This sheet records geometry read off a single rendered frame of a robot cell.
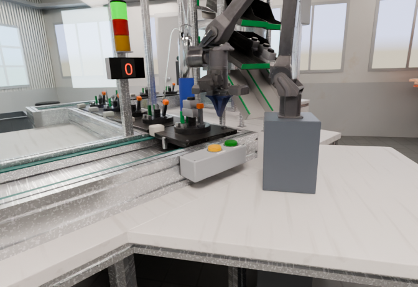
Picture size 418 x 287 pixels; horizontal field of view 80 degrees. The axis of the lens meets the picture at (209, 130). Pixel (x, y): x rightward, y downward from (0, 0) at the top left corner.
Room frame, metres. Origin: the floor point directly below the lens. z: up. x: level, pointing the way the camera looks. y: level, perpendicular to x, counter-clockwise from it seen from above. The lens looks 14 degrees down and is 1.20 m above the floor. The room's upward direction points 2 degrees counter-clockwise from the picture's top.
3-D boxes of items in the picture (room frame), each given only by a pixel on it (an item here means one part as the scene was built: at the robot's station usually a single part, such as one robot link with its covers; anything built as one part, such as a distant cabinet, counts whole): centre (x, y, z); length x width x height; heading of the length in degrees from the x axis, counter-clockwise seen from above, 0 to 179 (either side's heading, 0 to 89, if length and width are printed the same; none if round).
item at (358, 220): (0.74, -0.24, 0.84); 0.90 x 0.70 x 0.03; 78
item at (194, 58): (0.82, 0.00, 1.26); 0.12 x 0.08 x 0.11; 61
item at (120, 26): (0.89, 0.28, 1.34); 0.05 x 0.05 x 0.05
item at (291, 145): (0.69, -0.23, 0.96); 0.14 x 0.14 x 0.20; 78
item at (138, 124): (1.12, 0.23, 1.01); 0.24 x 0.24 x 0.13; 41
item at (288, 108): (0.70, -0.23, 1.09); 0.07 x 0.07 x 0.06; 78
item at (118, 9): (0.89, 0.28, 1.39); 0.05 x 0.05 x 0.05
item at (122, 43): (0.89, 0.28, 1.29); 0.05 x 0.05 x 0.05
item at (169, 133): (0.93, 0.06, 0.96); 0.24 x 0.24 x 0.02; 41
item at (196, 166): (0.71, -0.02, 0.93); 0.21 x 0.07 x 0.06; 131
